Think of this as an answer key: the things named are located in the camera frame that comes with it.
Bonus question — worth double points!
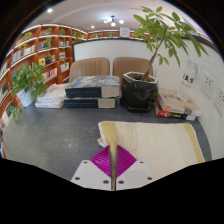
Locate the white book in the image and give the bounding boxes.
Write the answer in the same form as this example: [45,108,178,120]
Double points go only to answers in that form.
[34,99,65,109]
[36,83,69,103]

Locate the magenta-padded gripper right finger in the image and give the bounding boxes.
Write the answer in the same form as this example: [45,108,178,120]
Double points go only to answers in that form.
[114,145,154,192]

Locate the ceiling lamp with round bulbs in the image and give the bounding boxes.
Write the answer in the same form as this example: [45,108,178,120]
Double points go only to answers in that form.
[102,14,126,28]

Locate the red and black book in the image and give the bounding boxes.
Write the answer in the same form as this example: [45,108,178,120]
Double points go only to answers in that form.
[154,103,198,122]

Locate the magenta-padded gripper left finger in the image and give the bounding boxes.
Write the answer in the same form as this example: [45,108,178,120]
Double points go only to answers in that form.
[70,145,114,192]

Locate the leafy plant in white pot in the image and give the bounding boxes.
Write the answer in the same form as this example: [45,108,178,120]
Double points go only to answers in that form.
[9,62,48,123]

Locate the tall green tree in black pot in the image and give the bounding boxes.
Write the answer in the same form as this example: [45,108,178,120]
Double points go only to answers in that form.
[120,5,210,113]

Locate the cream and yellow striped towel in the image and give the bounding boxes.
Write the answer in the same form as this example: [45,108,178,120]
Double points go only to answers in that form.
[97,120,206,192]

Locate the small white sign card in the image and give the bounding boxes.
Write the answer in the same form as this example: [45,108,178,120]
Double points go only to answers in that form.
[119,27,131,38]

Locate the thick dark book with grey cover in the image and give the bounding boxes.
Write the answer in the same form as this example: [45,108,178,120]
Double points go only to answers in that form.
[64,75,121,99]

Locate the orange wooden bookshelf unit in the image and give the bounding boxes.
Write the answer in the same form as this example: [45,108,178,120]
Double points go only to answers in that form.
[0,22,151,160]

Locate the recessed ceiling lights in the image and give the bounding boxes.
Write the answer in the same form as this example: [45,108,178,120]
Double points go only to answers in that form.
[46,7,96,30]

